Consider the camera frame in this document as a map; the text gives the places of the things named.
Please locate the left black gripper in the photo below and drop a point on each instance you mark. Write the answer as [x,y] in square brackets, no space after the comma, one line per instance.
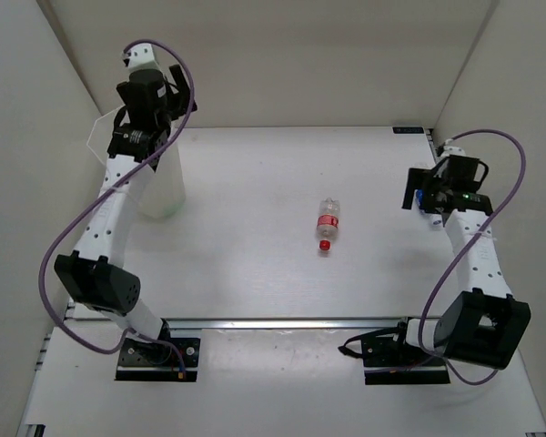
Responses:
[180,101]

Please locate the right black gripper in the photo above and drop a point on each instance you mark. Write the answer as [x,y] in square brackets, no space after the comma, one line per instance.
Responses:
[424,179]

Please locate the clear bottle blue label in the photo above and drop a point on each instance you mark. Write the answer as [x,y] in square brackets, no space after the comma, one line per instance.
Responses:
[433,219]

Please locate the green plastic bottle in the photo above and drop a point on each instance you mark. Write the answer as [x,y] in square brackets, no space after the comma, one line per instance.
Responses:
[169,212]

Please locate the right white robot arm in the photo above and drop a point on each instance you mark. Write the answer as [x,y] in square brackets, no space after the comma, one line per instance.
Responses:
[485,323]

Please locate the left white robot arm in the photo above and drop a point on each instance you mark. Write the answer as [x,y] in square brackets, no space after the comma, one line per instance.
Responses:
[93,274]

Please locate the clear bottle red label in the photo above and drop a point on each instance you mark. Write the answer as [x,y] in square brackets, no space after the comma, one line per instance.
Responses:
[327,228]

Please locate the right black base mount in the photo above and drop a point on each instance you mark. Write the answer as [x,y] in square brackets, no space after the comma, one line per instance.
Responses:
[388,359]

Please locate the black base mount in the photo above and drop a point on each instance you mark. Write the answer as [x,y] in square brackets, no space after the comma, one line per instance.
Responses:
[143,362]
[388,359]

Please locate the aluminium rail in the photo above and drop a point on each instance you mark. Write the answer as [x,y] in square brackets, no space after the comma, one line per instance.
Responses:
[284,324]

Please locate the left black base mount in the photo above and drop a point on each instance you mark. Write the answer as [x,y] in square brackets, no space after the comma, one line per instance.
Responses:
[143,362]

